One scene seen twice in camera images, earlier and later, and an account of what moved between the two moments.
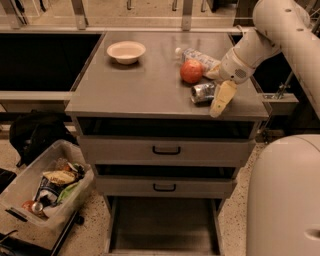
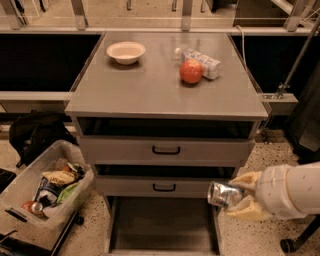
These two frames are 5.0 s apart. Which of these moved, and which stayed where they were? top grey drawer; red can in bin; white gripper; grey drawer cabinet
Moved: white gripper
Stayed: grey drawer cabinet; top grey drawer; red can in bin
